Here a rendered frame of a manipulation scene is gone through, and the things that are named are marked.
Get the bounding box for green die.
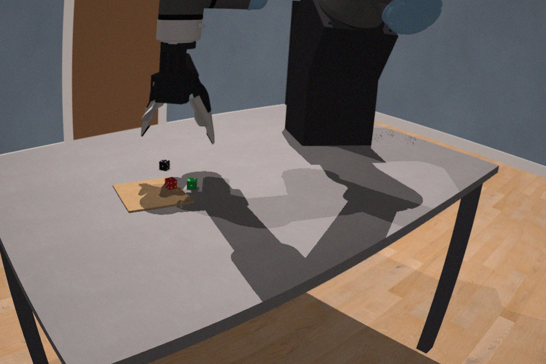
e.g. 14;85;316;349
187;178;197;190

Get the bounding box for tan mat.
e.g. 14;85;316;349
113;178;194;213

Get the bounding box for red die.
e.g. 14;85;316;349
165;177;177;190

